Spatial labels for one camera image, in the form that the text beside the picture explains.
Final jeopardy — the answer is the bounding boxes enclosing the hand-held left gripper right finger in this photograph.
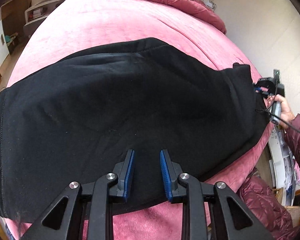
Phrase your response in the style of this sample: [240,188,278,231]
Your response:
[160,149,274,240]

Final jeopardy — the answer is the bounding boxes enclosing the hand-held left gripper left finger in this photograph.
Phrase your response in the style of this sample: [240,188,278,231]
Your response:
[20,149,136,240]

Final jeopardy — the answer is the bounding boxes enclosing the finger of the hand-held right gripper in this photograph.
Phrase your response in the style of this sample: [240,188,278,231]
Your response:
[253,85,269,96]

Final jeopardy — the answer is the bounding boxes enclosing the black pants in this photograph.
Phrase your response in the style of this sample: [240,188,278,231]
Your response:
[0,37,274,224]

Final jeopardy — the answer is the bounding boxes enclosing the person's right hand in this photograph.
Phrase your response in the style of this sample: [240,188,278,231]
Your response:
[266,94,296,131]

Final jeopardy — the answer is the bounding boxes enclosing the white printed storage box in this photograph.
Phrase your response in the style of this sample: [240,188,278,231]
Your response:
[267,125,300,200]

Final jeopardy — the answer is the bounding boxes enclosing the person's maroon jacket torso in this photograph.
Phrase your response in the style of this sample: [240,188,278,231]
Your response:
[236,174,300,240]

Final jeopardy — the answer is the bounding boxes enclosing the pink bed blanket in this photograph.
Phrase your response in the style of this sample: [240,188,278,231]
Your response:
[4,0,274,240]

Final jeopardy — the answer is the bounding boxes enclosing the white nightstand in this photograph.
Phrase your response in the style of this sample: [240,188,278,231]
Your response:
[23,0,67,34]

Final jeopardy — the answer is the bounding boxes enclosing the black cable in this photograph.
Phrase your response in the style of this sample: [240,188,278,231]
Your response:
[254,108,300,139]

